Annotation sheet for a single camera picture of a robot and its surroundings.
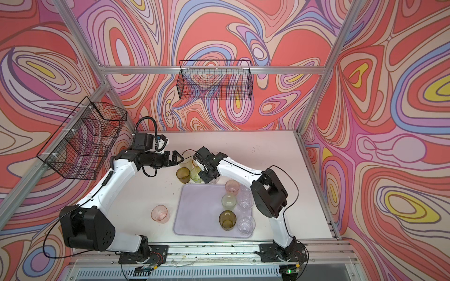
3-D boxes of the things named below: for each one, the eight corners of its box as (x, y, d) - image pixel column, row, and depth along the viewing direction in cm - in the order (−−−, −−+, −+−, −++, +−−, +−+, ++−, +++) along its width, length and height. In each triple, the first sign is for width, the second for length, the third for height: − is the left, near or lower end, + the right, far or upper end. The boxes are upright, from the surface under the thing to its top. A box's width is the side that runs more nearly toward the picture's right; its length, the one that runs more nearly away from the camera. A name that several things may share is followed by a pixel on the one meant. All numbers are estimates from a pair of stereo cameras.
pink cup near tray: (154, 224, 83) (149, 219, 78) (158, 209, 88) (153, 204, 82) (168, 224, 83) (164, 219, 78) (171, 209, 88) (168, 204, 82)
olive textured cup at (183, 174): (178, 183, 97) (175, 177, 91) (180, 173, 101) (177, 167, 95) (191, 183, 97) (189, 177, 91) (192, 173, 101) (190, 167, 95)
